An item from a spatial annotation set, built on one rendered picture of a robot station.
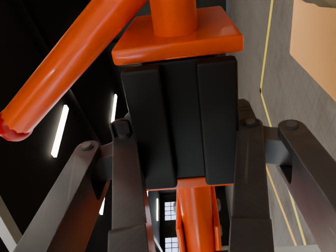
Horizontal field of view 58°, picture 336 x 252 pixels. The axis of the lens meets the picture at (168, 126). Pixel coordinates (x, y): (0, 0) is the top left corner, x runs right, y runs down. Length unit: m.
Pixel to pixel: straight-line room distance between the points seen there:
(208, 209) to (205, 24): 0.12
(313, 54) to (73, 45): 0.24
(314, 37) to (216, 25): 0.19
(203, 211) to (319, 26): 0.21
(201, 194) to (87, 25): 0.12
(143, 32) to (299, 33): 0.24
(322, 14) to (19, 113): 0.26
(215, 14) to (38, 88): 0.11
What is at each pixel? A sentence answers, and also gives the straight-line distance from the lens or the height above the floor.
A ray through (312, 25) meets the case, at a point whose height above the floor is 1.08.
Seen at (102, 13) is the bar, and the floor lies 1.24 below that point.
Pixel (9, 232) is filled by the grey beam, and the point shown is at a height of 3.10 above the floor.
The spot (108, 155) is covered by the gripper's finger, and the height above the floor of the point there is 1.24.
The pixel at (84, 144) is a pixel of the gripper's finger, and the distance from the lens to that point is 0.16.
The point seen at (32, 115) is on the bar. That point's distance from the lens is 0.21.
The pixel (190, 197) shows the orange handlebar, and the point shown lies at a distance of 0.20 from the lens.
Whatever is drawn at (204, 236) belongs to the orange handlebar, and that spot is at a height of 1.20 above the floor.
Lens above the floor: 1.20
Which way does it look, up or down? 6 degrees up
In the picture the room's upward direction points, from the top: 96 degrees counter-clockwise
